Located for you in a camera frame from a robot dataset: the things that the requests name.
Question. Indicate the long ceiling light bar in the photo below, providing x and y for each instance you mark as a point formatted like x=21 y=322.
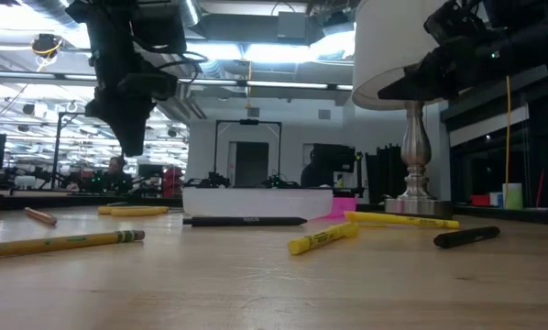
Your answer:
x=278 y=84

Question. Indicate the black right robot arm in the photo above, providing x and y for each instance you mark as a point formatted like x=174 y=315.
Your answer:
x=530 y=41

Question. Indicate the grey wall vent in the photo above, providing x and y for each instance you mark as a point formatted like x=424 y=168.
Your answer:
x=324 y=114
x=253 y=113

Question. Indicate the black gantry frame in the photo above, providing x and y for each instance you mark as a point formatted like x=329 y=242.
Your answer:
x=248 y=122
x=56 y=151

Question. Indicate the black pen white print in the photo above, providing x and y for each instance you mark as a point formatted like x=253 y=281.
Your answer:
x=255 y=221

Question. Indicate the short wooden pencil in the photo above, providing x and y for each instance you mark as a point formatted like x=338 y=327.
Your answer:
x=40 y=216

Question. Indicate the grey ceiling unit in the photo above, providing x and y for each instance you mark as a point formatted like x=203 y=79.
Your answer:
x=292 y=25

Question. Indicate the red bin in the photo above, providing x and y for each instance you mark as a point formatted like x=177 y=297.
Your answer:
x=480 y=201

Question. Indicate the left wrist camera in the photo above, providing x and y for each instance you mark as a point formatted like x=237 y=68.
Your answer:
x=152 y=87

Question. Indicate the pale green roll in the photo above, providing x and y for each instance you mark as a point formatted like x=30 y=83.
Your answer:
x=513 y=197

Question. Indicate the thick yellow highlighter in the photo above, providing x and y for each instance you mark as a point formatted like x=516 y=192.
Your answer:
x=320 y=239

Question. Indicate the small dark marker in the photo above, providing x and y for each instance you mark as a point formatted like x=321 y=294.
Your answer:
x=117 y=204

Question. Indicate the black folding panels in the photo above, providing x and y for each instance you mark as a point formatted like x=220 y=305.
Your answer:
x=384 y=174

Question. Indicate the yellow pencil green ferrule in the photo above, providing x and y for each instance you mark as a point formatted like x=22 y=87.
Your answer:
x=72 y=242

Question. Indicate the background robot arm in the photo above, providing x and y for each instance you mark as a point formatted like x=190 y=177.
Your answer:
x=210 y=181
x=278 y=182

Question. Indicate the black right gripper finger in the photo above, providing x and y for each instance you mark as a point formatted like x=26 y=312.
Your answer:
x=420 y=91
x=416 y=73

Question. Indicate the black aluminium table frame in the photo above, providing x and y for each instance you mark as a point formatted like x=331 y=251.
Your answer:
x=72 y=201

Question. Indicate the clear plastic supply box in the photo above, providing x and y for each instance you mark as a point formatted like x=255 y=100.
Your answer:
x=255 y=201

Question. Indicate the red rod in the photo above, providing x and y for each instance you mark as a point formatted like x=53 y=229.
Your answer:
x=540 y=190

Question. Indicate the yellow scissors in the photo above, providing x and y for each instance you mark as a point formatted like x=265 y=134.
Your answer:
x=136 y=212

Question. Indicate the white background device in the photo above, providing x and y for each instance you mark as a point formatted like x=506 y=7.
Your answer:
x=25 y=182

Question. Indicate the black marker pen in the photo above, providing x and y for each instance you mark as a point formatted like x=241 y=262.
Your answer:
x=466 y=236

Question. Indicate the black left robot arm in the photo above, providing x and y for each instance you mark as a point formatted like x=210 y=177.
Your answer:
x=159 y=27

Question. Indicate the silver air duct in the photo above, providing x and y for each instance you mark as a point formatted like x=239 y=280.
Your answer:
x=192 y=11

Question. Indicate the person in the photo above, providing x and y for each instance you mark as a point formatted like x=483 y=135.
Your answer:
x=117 y=176
x=313 y=176

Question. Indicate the blue white box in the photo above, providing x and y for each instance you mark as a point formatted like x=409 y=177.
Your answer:
x=496 y=200

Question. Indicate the white shade table lamp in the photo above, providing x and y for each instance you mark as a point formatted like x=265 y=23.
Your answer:
x=384 y=46

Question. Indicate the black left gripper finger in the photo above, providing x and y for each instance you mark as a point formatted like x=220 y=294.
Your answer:
x=113 y=126
x=134 y=130

